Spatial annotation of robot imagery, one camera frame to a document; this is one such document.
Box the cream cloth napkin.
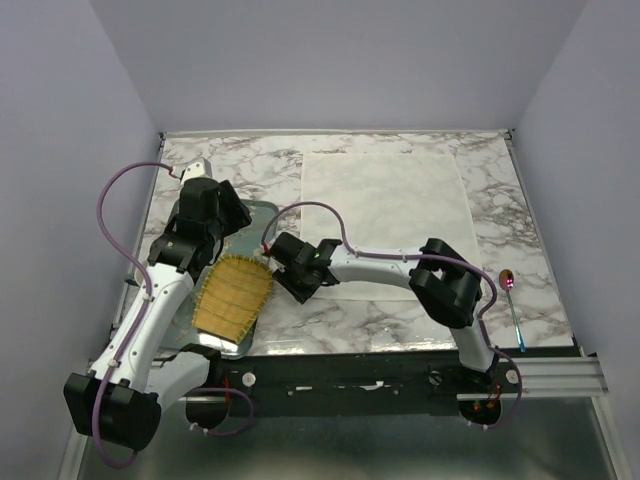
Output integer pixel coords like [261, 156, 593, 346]
[301, 152, 482, 301]

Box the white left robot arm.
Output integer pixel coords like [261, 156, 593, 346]
[63, 177, 251, 452]

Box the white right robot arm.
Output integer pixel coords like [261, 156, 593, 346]
[266, 233, 497, 392]

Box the green floral metal tray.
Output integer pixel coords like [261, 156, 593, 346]
[160, 200, 279, 359]

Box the yellow bamboo mat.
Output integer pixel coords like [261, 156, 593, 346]
[192, 255, 273, 344]

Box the iridescent rainbow spoon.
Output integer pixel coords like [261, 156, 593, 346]
[499, 269, 527, 353]

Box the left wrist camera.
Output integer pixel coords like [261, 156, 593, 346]
[180, 159, 212, 184]

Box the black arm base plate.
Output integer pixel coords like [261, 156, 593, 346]
[164, 349, 521, 419]

